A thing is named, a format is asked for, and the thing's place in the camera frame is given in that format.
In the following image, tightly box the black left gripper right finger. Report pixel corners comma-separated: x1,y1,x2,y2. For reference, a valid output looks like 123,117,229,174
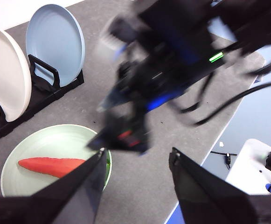
169,147,271,224

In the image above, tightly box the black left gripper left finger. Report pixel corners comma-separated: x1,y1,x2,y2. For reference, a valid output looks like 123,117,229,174
0,148,108,224

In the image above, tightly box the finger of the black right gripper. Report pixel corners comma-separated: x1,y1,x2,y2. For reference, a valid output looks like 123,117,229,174
87,105,154,156
97,90,136,112

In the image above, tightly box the orange carrot with green leaves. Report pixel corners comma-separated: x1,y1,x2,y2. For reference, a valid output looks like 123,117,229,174
18,157,111,180

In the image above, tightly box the pale green plate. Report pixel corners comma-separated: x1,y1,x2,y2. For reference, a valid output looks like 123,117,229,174
0,124,112,198

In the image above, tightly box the black plate rack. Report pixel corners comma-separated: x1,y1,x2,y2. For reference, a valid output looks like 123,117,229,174
0,54,84,148

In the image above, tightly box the light blue plate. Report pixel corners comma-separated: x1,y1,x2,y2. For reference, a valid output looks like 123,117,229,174
25,4,86,87

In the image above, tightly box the cream white plate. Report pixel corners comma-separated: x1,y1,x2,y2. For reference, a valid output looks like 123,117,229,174
0,26,32,122

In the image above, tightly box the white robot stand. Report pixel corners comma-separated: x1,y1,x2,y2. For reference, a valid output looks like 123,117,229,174
226,139,271,195

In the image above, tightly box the thin black floor cable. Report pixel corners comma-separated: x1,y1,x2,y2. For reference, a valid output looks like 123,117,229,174
210,150,238,169

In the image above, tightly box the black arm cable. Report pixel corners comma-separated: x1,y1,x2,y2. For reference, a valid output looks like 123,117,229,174
244,55,271,76
193,80,271,126
179,71,215,114

